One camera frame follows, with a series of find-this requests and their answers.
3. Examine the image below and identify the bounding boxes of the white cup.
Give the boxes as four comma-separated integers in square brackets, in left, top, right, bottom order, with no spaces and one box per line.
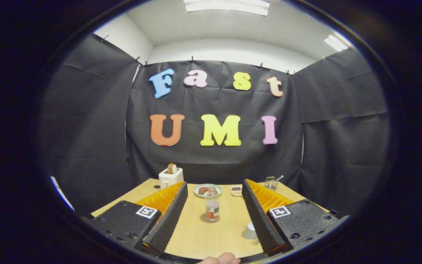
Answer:
[242,221,259,240]

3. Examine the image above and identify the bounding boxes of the wooden table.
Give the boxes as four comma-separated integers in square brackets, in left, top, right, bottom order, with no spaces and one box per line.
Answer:
[91,178,330,260]

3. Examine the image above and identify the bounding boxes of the white toaster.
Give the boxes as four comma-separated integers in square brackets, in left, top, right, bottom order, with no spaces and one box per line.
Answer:
[158,167,184,189]

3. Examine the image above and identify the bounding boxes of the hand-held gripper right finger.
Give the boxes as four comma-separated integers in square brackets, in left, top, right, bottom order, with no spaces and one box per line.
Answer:
[241,179,349,257]

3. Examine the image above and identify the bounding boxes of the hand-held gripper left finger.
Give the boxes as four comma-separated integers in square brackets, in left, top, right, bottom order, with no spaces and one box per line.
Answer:
[90,181,189,255]

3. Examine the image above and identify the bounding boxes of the long ceiling light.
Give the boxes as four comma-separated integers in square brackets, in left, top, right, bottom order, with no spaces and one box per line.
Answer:
[184,0,270,17]

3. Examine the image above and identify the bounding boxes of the pale green plate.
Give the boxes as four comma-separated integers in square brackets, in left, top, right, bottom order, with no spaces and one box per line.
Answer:
[193,184,223,199]

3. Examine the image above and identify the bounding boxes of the small ceiling light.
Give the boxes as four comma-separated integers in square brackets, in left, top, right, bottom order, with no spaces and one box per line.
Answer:
[324,34,349,52]

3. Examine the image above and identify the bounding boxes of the black backdrop cloth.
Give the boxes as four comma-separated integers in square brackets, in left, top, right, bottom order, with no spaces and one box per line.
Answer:
[39,33,391,217]

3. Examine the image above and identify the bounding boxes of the clear juice bottle red label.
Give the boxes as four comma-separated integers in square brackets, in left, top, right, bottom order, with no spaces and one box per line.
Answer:
[205,187,221,223]

